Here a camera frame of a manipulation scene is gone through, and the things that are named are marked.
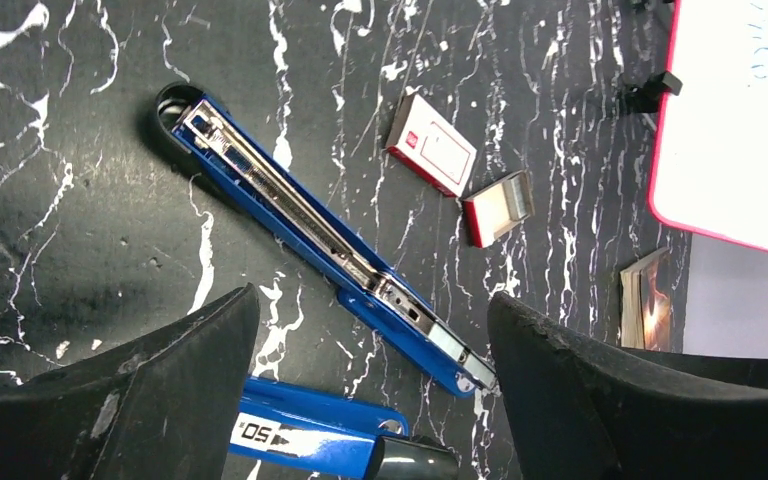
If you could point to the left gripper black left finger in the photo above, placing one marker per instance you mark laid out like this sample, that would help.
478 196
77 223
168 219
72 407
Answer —
161 406

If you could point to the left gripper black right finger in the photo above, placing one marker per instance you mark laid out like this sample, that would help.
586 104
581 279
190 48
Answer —
579 408

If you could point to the blue stapler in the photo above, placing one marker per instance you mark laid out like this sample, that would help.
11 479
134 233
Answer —
302 428
198 128

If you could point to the staple box tray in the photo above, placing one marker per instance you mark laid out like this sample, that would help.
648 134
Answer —
486 212

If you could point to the red white staple box sleeve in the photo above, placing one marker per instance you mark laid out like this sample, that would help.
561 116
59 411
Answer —
430 146

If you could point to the staples inside inner tray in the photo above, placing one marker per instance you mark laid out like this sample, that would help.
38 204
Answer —
518 199

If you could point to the dark brown book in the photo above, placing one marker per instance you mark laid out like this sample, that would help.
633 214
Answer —
646 309

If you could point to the pink framed whiteboard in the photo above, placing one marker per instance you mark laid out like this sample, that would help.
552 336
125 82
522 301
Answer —
709 173

